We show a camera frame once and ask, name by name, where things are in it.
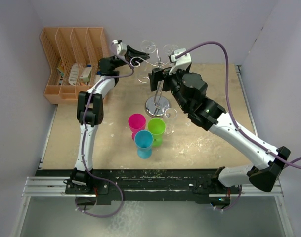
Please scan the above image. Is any blue plastic goblet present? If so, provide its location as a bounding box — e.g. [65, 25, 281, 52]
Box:
[134, 130, 154, 159]

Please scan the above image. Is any green plastic goblet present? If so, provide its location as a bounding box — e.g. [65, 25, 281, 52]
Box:
[147, 118, 166, 147]

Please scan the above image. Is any tall clear flute glass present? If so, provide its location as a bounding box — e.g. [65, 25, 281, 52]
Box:
[163, 108, 178, 136]

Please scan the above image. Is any clear wine glass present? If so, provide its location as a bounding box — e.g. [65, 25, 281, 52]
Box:
[163, 44, 179, 67]
[140, 40, 158, 67]

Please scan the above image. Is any chrome wine glass rack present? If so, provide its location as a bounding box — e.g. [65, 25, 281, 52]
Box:
[138, 52, 171, 119]

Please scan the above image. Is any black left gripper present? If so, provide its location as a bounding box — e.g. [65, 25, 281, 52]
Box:
[111, 46, 149, 70]

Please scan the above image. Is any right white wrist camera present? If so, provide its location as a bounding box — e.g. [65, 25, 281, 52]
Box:
[169, 48, 192, 75]

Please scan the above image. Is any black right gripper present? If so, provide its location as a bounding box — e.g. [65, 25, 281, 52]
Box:
[149, 65, 190, 111]

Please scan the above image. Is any white oval label card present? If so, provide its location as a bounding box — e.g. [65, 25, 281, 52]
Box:
[68, 63, 83, 86]

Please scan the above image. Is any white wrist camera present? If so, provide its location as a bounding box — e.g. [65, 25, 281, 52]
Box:
[110, 40, 127, 56]
[169, 48, 192, 75]

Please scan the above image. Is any colourful booklet in organizer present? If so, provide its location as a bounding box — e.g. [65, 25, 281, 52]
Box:
[57, 60, 65, 85]

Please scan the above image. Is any aluminium rail frame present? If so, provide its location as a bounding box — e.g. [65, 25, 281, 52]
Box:
[10, 64, 296, 237]

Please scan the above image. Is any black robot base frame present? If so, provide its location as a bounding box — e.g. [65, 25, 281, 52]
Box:
[35, 169, 240, 205]

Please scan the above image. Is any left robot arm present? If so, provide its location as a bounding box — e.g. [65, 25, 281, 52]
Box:
[65, 43, 150, 194]

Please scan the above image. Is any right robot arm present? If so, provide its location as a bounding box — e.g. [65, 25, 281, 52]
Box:
[148, 68, 291, 193]

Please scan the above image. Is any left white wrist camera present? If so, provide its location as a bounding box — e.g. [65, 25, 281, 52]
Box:
[110, 40, 127, 56]

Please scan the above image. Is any white green small box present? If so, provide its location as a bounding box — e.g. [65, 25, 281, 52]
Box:
[79, 67, 92, 83]

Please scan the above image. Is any pink plastic goblet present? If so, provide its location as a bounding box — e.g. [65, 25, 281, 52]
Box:
[128, 113, 146, 140]

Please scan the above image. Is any peach plastic file organizer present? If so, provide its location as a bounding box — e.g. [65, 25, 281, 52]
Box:
[40, 27, 110, 104]

